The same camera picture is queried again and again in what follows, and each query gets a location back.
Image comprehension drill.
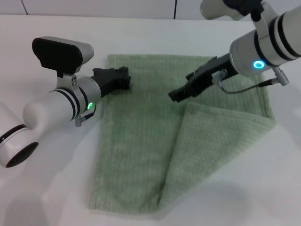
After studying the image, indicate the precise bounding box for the green terry towel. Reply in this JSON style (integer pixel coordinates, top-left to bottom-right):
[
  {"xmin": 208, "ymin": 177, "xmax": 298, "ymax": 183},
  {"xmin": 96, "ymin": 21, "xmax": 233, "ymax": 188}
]
[{"xmin": 88, "ymin": 54, "xmax": 277, "ymax": 210}]

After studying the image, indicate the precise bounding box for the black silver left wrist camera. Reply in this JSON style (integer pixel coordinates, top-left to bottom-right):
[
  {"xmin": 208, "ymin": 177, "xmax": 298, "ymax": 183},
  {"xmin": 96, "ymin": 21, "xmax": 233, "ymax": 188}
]
[{"xmin": 32, "ymin": 36, "xmax": 95, "ymax": 82}]

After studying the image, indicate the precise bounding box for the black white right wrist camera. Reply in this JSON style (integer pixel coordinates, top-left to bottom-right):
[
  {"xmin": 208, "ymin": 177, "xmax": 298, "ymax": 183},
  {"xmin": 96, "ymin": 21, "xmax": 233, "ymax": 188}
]
[{"xmin": 199, "ymin": 0, "xmax": 263, "ymax": 21}]

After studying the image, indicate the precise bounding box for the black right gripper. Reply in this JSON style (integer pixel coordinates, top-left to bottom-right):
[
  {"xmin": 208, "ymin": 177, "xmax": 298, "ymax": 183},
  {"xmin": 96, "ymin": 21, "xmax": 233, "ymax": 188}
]
[{"xmin": 168, "ymin": 53, "xmax": 236, "ymax": 103}]

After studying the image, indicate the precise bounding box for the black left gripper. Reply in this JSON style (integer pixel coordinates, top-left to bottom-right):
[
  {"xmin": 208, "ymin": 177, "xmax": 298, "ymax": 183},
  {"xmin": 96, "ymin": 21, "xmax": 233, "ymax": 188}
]
[{"xmin": 92, "ymin": 66, "xmax": 132, "ymax": 97}]

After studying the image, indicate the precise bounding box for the grey right arm cable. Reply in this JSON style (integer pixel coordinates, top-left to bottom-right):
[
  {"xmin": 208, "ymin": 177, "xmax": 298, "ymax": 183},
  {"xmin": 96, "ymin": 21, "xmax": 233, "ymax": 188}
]
[{"xmin": 211, "ymin": 66, "xmax": 292, "ymax": 95}]

